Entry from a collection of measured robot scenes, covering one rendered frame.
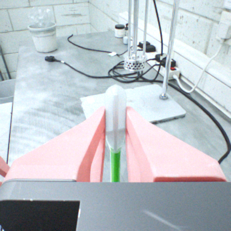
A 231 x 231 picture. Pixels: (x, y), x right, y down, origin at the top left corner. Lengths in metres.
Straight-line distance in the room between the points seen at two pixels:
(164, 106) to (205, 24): 0.33
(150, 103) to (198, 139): 0.19
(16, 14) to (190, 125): 2.24
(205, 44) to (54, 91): 0.57
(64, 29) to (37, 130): 2.08
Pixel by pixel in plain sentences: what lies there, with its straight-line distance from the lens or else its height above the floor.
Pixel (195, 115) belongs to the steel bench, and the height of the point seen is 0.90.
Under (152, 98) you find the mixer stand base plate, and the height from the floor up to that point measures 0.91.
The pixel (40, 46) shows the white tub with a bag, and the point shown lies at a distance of 1.19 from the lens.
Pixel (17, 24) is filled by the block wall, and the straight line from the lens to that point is 2.62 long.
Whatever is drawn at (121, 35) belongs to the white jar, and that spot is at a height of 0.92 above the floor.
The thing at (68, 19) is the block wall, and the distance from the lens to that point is 2.62.
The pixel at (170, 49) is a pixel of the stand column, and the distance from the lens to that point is 0.65.
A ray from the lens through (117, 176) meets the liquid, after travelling 0.16.
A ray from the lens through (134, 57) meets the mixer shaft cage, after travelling 0.60.
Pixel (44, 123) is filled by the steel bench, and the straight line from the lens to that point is 0.66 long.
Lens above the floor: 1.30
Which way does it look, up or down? 37 degrees down
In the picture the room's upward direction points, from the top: 1 degrees counter-clockwise
